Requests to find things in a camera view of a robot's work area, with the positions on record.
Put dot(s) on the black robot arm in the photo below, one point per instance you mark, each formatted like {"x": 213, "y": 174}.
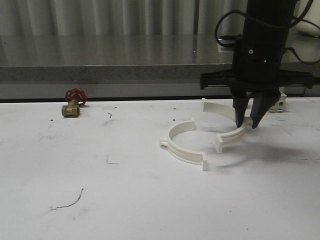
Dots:
{"x": 267, "y": 23}

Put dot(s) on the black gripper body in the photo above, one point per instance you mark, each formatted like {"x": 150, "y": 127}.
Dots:
{"x": 257, "y": 68}

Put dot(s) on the brass valve red handwheel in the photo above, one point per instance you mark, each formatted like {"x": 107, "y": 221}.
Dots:
{"x": 75, "y": 98}

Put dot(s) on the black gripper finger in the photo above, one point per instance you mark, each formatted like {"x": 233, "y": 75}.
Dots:
{"x": 240, "y": 104}
{"x": 262, "y": 102}

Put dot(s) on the white container in background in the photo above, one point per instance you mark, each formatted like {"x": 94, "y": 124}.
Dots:
{"x": 313, "y": 15}

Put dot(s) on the white circuit breaker red switch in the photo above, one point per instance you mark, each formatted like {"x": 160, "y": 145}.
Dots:
{"x": 279, "y": 106}

